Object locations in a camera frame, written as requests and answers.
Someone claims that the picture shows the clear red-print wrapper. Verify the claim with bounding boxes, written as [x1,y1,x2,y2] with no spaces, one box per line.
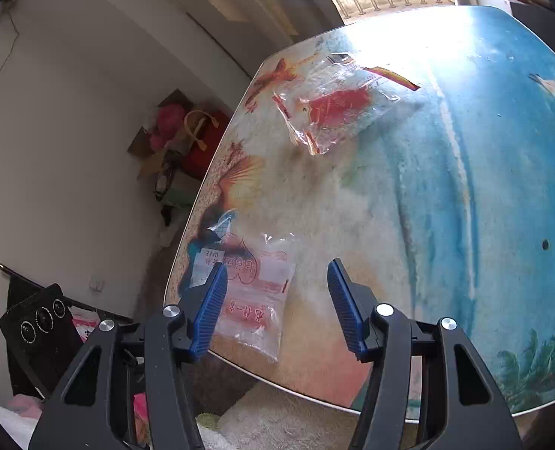
[272,51,421,156]

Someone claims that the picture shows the black panel with dials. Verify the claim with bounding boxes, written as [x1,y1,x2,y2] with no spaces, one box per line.
[0,283,87,400]

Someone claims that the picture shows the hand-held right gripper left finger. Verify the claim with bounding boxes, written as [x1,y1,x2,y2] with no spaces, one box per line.
[28,262,229,450]

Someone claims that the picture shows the cream shaggy rug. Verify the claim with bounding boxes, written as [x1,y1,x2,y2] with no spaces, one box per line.
[195,379,368,450]

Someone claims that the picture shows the clear heart-print cake wrapper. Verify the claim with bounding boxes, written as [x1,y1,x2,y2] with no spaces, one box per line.
[186,211,302,365]

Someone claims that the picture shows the pink plush bundle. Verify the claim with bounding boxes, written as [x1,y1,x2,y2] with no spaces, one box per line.
[147,104,187,151]

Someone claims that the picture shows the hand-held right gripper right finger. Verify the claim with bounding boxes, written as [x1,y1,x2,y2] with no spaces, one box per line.
[327,259,524,450]

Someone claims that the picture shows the red bag yellow handles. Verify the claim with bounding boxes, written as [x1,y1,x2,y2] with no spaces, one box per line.
[181,110,232,180]

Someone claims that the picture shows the pink cloth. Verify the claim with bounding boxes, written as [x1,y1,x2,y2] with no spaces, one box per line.
[6,393,45,419]

